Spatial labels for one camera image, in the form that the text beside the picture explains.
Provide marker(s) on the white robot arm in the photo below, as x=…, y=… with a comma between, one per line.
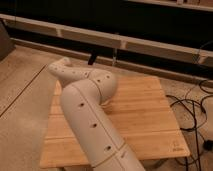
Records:
x=84, y=90

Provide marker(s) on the grey box at left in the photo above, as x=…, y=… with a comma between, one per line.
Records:
x=6, y=44

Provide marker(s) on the black table leg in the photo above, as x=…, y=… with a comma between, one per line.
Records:
x=92, y=58

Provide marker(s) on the wooden table board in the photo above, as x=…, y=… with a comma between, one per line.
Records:
x=139, y=110

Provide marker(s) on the grey metal rail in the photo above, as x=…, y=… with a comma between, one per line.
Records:
x=109, y=40

